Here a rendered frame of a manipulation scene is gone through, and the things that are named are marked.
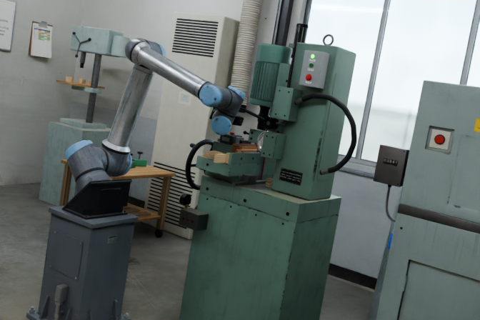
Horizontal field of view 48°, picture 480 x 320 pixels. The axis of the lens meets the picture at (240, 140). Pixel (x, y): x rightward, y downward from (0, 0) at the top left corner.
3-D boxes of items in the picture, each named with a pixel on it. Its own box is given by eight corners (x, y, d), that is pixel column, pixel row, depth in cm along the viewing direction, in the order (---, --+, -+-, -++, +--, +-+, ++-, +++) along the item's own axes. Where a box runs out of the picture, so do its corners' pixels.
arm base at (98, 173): (89, 184, 249) (81, 166, 253) (71, 205, 260) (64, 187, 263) (122, 180, 264) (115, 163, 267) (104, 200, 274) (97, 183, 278)
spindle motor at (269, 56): (261, 105, 289) (271, 47, 286) (288, 110, 278) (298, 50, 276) (241, 102, 274) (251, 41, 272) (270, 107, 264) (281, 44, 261)
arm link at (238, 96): (237, 91, 233) (225, 116, 236) (251, 95, 243) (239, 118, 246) (221, 82, 238) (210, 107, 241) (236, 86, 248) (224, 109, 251)
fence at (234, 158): (291, 162, 303) (293, 152, 303) (294, 163, 302) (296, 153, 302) (228, 163, 255) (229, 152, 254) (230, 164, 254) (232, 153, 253)
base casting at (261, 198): (248, 187, 309) (251, 172, 308) (339, 214, 275) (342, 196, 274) (198, 192, 272) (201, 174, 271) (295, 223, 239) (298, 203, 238)
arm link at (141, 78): (84, 168, 281) (133, 33, 267) (109, 168, 296) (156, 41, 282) (103, 182, 273) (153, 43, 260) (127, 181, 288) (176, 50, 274)
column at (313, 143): (293, 187, 279) (318, 49, 272) (331, 198, 266) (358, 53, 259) (270, 190, 261) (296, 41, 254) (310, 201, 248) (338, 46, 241)
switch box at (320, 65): (304, 86, 251) (311, 51, 249) (323, 88, 245) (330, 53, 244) (298, 84, 246) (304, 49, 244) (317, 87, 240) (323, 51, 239)
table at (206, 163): (248, 161, 321) (251, 151, 320) (292, 173, 303) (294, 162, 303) (181, 163, 272) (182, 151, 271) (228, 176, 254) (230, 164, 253)
